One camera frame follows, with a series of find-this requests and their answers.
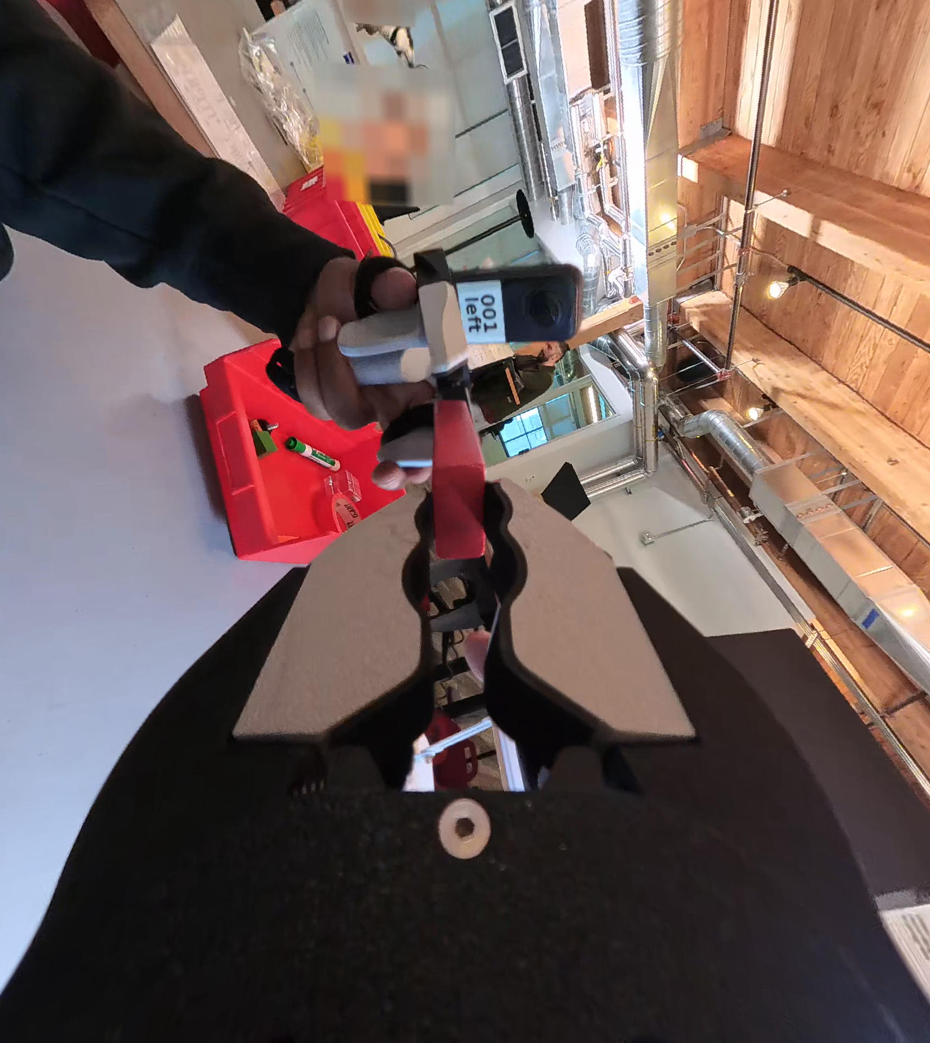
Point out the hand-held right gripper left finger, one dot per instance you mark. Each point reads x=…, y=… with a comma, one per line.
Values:
x=335, y=652

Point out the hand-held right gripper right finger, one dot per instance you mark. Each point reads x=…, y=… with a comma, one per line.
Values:
x=587, y=652

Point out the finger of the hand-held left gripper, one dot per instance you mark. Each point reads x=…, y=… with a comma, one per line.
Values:
x=440, y=326

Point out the red storage bin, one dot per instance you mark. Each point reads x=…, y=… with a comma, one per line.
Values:
x=326, y=220
x=269, y=505

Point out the red plastic block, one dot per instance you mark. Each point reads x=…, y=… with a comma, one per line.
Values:
x=461, y=489

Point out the small green block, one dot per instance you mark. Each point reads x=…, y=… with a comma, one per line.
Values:
x=263, y=440

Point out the person's left forearm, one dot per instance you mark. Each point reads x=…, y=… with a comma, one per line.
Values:
x=106, y=163

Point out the person's left hand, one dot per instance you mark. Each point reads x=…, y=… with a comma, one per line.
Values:
x=318, y=326

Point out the black floor lamp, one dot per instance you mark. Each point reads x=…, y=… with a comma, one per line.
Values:
x=526, y=213

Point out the yellow storage bin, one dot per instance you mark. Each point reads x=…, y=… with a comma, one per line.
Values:
x=375, y=228

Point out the black board book stand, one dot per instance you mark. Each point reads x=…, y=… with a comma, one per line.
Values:
x=567, y=493
x=864, y=782

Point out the red floor basket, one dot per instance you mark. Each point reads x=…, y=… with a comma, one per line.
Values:
x=453, y=766

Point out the small clear plastic box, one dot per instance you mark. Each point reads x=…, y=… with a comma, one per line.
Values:
x=343, y=485

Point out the green marker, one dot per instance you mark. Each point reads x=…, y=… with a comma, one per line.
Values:
x=312, y=452

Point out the clear plastic bag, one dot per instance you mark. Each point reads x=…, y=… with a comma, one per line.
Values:
x=277, y=81

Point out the white paper sheet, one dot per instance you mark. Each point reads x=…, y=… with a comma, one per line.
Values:
x=204, y=90

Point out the grey side table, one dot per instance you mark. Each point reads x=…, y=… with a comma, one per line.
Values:
x=139, y=73

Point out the silver ventilation duct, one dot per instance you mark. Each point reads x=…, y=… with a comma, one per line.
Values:
x=648, y=122

